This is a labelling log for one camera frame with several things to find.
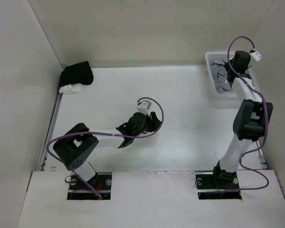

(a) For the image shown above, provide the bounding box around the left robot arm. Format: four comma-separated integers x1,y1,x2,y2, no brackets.
53,112,162,190

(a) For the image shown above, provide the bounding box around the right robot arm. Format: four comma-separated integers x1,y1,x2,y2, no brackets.
210,51,273,190

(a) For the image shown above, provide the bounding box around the folded black tank top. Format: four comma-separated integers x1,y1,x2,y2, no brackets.
58,61,94,88

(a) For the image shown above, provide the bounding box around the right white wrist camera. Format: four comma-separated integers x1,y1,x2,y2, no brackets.
249,48,262,62

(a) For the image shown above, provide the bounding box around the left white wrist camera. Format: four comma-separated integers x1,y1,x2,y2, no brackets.
137,100,152,116

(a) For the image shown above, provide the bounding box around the white plastic basket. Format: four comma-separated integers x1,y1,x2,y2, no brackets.
205,51,260,102

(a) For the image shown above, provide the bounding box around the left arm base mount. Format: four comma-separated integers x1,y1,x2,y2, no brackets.
65,172,112,200

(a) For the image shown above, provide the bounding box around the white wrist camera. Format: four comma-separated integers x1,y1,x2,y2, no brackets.
249,48,262,62
137,100,152,116

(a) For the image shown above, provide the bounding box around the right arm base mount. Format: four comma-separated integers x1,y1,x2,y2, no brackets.
195,172,242,200

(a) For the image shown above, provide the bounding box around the grey tank top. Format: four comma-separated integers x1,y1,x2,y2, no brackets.
210,60,232,94

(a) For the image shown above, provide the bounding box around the folded white tank top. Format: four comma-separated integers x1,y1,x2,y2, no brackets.
59,83,83,94

